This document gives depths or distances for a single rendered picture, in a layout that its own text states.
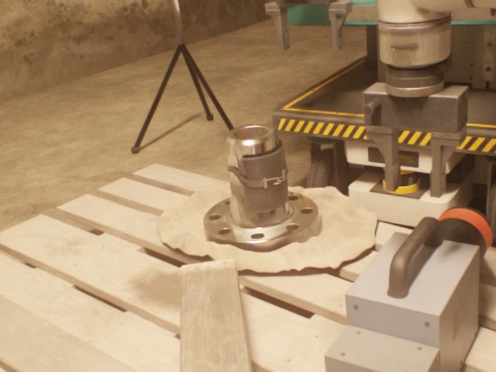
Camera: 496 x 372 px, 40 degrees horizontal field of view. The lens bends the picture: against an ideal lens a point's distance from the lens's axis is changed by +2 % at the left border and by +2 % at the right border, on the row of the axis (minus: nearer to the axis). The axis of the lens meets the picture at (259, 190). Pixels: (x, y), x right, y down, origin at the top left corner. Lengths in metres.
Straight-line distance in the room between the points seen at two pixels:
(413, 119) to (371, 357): 0.33
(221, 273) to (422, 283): 0.39
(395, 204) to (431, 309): 0.78
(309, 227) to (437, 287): 0.49
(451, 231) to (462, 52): 0.80
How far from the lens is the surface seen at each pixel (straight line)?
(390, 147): 0.97
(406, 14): 0.88
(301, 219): 1.46
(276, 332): 1.22
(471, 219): 1.26
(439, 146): 0.95
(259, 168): 1.39
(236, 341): 1.06
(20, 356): 1.27
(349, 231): 1.49
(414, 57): 0.89
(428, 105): 0.92
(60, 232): 1.72
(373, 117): 0.96
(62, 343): 1.27
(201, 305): 1.15
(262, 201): 1.42
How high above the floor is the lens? 0.86
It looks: 24 degrees down
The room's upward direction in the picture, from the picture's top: 7 degrees counter-clockwise
